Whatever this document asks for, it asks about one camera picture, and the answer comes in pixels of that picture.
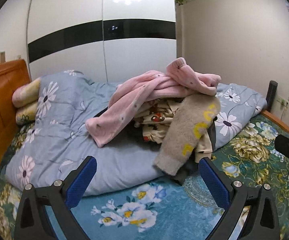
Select blue floral quilt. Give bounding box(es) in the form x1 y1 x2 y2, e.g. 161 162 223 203
6 69 267 197

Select white wardrobe with black band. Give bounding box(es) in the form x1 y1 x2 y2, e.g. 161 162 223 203
26 0 177 84

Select cream printed pajama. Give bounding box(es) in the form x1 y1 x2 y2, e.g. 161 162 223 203
134 97 213 164

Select grey fuzzy sweater yellow letters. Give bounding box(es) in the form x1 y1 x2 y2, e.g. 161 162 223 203
153 95 221 176

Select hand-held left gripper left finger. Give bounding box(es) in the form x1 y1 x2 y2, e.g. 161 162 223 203
14 156 97 240

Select pink and yellow floral pillow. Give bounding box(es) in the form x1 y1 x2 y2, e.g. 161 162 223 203
12 77 42 107

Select wall socket with plug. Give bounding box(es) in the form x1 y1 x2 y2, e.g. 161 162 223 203
277 96 289 110

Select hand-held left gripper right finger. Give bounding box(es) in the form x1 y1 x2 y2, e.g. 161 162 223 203
198 157 281 240

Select orange wooden bed rail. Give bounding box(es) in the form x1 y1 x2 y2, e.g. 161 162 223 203
261 110 289 137

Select black post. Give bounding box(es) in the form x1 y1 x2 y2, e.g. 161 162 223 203
267 80 278 110

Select pink fleece garment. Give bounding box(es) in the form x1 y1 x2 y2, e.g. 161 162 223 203
85 57 222 148

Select green floral bed blanket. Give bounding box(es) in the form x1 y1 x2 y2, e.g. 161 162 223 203
0 110 289 240

